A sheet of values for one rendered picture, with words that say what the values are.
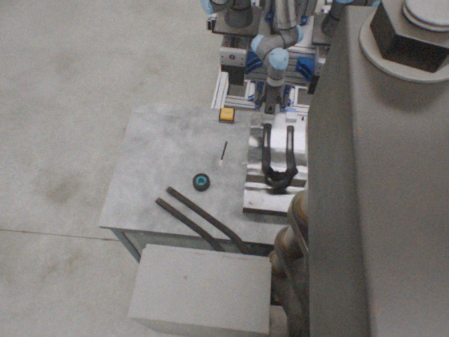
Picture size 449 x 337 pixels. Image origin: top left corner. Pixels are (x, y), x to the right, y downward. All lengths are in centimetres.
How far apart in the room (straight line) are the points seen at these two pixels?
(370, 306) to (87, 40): 349
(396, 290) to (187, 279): 58
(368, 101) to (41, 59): 338
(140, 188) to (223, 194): 39
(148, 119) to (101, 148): 101
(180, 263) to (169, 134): 107
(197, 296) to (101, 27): 319
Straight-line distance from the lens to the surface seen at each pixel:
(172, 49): 340
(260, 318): 82
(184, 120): 185
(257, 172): 154
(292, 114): 175
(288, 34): 161
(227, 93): 273
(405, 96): 40
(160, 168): 172
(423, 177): 36
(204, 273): 83
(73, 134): 299
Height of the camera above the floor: 228
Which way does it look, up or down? 61 degrees down
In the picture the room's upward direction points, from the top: straight up
